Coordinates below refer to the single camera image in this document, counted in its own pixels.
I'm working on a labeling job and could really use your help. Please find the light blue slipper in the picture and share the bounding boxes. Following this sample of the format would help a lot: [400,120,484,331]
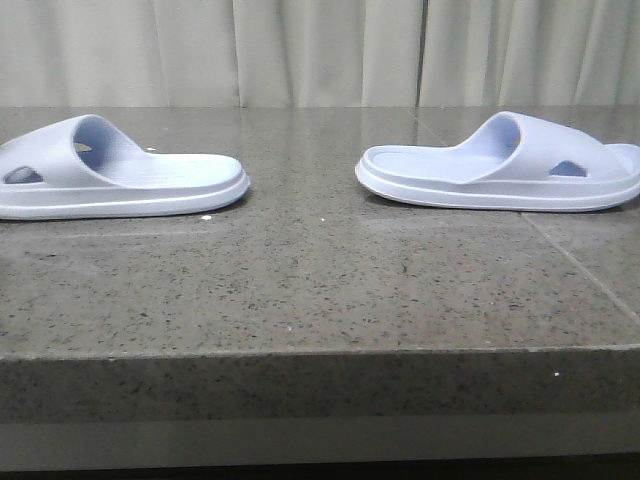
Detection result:
[355,111,639,212]
[1,114,250,220]

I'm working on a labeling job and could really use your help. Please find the beige curtain backdrop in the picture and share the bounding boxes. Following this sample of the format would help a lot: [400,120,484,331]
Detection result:
[1,1,639,107]

